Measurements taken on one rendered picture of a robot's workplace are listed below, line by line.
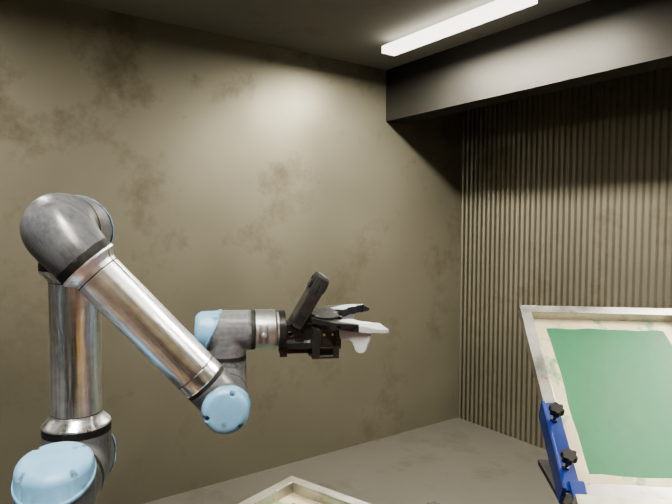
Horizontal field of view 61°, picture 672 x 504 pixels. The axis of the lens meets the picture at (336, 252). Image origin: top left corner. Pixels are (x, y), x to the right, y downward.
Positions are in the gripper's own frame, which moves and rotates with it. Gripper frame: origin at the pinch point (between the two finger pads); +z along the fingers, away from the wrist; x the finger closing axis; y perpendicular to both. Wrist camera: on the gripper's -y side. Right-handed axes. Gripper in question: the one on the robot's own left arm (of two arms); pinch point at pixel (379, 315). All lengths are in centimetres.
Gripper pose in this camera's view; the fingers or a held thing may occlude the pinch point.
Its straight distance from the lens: 112.7
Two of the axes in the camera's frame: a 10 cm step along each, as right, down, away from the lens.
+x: 1.9, 1.8, -9.6
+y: -0.3, 9.8, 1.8
